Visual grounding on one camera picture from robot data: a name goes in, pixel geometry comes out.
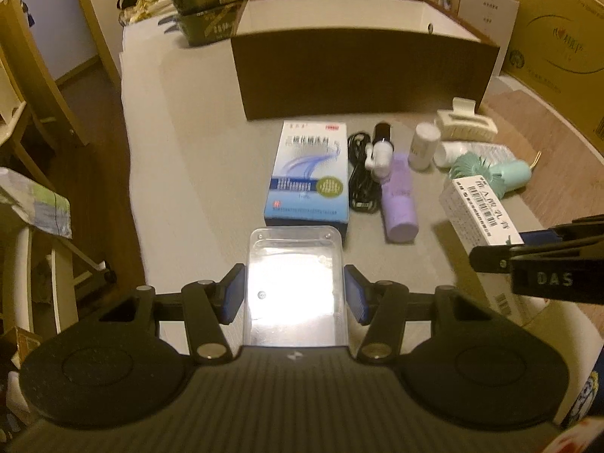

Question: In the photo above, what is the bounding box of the white barcode box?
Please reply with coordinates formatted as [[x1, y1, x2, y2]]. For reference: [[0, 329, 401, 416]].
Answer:
[[439, 175, 547, 326]]

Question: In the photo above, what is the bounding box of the purple tube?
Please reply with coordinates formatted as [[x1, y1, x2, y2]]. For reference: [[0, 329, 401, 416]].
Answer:
[[381, 153, 419, 243]]

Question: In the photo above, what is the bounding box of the mint green handheld fan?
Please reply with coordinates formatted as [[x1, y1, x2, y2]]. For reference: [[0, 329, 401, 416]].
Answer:
[[448, 153, 532, 197]]

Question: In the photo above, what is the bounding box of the clear plastic case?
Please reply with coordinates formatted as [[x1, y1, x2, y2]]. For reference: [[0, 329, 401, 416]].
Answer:
[[243, 226, 349, 348]]

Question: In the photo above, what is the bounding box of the white squeeze tube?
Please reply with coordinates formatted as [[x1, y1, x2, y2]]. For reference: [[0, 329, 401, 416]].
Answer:
[[433, 141, 516, 169]]

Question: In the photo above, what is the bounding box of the black cable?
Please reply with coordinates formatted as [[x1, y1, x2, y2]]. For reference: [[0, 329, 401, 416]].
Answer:
[[347, 131, 383, 215]]

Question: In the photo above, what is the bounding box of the small white bottle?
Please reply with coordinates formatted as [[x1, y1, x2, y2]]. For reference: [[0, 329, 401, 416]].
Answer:
[[408, 122, 441, 172]]

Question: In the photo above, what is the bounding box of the cream hair claw clip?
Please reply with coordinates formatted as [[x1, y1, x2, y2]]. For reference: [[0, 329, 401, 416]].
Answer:
[[434, 97, 499, 142]]

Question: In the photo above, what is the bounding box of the blue white medicine box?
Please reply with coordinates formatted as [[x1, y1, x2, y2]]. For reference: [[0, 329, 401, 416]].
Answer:
[[264, 121, 350, 236]]

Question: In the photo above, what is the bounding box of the black white spray bottle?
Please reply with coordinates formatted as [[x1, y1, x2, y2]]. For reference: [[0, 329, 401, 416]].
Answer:
[[364, 122, 394, 183]]

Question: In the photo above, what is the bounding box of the large brown cardboard carton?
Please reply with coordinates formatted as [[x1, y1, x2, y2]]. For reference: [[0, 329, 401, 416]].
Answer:
[[504, 0, 603, 150]]

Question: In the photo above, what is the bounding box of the wooden chair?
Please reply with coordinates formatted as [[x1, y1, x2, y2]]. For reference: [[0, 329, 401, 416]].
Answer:
[[0, 98, 117, 336]]

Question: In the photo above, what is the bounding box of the white cardboard box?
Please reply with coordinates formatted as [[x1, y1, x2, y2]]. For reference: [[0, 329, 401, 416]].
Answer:
[[437, 0, 520, 50]]

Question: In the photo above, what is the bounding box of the brown cardboard storage box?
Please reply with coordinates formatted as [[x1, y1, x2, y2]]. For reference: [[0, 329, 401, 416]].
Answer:
[[230, 0, 499, 121]]

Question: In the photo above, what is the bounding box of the lower dark food tub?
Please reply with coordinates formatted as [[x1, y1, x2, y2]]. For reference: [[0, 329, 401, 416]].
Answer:
[[176, 2, 243, 47]]

